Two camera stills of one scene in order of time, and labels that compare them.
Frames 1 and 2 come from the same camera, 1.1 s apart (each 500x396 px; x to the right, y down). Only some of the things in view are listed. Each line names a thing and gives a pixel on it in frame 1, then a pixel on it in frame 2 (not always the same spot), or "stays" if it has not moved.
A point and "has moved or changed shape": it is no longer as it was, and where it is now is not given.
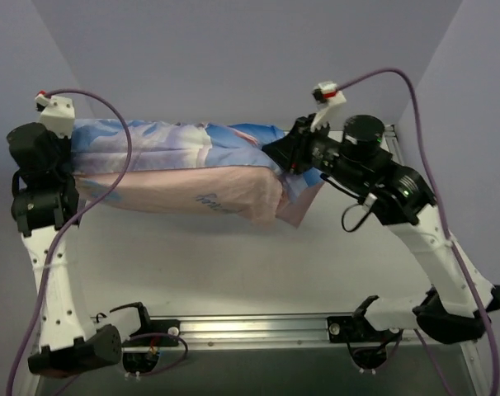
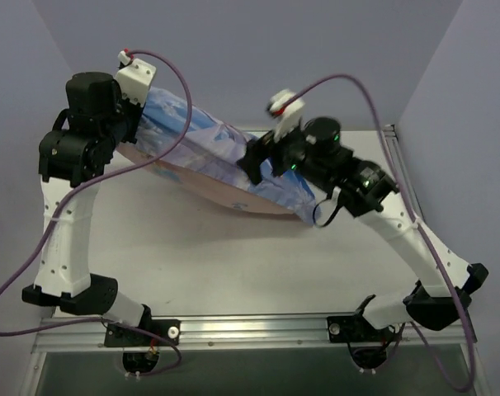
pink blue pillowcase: (209, 167) has moved or changed shape
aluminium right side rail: (392, 142) stays
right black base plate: (356, 329) stays
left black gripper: (64, 154) to (130, 122)
